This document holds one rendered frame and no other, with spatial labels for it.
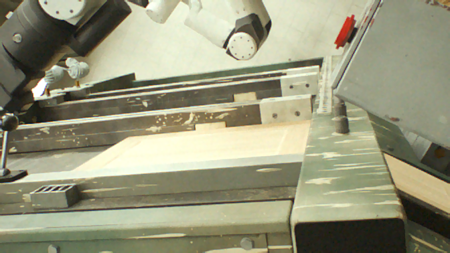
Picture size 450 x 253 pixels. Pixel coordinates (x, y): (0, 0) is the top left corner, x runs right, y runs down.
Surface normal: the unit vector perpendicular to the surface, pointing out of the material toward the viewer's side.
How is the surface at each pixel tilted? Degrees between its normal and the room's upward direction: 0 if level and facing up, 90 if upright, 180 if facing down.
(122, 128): 90
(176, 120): 90
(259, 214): 58
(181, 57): 90
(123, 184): 90
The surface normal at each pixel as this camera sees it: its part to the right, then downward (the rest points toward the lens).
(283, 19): -0.14, 0.04
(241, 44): -0.33, 0.50
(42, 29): 0.02, 0.47
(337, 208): -0.14, -0.97
